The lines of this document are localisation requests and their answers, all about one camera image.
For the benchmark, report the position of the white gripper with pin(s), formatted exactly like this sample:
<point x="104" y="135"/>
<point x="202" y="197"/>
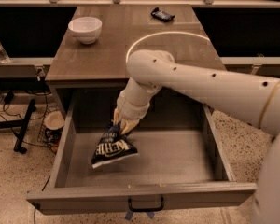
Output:
<point x="131" y="109"/>

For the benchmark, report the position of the blue Kettle chip bag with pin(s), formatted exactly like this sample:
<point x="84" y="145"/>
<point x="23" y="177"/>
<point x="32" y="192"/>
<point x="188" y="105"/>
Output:
<point x="112" y="146"/>

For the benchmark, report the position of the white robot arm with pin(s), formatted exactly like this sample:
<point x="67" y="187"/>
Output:
<point x="251" y="99"/>

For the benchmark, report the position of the grey open top drawer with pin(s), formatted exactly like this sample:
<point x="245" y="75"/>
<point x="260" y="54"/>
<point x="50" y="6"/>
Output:
<point x="180" y="157"/>

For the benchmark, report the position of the blue tape strips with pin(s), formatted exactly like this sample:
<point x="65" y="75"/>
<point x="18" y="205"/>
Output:
<point x="129" y="215"/>

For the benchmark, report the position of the white ceramic bowl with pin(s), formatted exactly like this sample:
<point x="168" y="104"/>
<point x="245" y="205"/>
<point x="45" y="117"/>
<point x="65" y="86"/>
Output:
<point x="85" y="29"/>

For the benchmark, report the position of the black stand leg left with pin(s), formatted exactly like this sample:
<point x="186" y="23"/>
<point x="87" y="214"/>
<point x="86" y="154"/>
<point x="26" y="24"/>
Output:
<point x="22" y="124"/>

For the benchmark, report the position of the small dark snack packet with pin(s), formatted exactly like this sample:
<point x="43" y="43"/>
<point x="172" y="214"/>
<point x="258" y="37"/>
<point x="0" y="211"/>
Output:
<point x="161" y="15"/>

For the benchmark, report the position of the black drawer handle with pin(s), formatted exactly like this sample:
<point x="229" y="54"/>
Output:
<point x="146" y="205"/>

